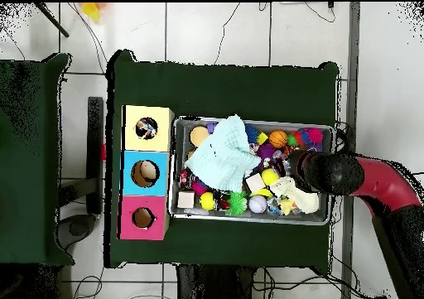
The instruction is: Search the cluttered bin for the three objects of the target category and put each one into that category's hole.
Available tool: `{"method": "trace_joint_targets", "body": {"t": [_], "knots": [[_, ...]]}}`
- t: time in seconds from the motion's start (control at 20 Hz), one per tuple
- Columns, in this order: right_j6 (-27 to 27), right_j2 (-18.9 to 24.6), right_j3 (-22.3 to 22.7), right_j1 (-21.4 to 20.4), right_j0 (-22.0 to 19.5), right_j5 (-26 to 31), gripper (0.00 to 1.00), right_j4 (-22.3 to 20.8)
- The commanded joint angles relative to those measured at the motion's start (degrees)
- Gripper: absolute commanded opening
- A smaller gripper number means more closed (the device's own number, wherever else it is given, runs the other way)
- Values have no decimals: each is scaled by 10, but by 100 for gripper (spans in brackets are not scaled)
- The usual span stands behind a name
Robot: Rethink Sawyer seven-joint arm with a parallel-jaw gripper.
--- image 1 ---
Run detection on mint green cloth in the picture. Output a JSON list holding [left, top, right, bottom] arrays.
[[185, 114, 263, 194]]

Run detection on colourful polka dot cloth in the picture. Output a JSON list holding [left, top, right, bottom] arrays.
[[136, 118, 159, 139]]

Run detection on wooden box with three holes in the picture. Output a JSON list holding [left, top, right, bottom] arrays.
[[118, 104, 176, 242]]

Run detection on shallow clear mesh bin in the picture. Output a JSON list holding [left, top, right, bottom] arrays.
[[168, 116, 335, 227]]

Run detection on peach orange ball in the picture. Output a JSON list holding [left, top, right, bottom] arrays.
[[189, 126, 210, 147]]

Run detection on yellow ball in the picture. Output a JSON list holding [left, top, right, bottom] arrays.
[[261, 168, 280, 186], [198, 192, 216, 211]]

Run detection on small wooden cube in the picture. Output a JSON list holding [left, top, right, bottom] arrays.
[[177, 190, 196, 210]]

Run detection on green spiky ball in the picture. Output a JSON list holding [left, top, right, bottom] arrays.
[[227, 190, 249, 217]]

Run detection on white toy baseball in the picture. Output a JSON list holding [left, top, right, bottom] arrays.
[[248, 195, 267, 215]]

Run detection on orange toy basketball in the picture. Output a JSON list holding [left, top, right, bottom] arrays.
[[269, 129, 289, 149]]

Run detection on cream yellow cloth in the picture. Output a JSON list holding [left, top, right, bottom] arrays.
[[270, 176, 321, 215]]

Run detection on pink spiky ball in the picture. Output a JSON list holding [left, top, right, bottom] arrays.
[[304, 128, 325, 147]]

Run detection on black chair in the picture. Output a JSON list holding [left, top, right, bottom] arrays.
[[58, 96, 107, 250]]

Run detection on grey metal beam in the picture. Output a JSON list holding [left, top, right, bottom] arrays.
[[340, 2, 362, 299]]

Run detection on green cloth side table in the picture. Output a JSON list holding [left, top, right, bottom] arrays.
[[0, 52, 73, 267]]

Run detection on yellow floor object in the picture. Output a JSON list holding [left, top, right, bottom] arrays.
[[80, 2, 104, 22]]

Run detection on black rod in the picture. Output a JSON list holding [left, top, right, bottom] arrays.
[[32, 2, 70, 38]]

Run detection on black cable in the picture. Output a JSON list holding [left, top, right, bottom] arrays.
[[213, 2, 243, 66]]

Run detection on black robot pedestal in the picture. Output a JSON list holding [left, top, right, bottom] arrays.
[[175, 264, 261, 299]]

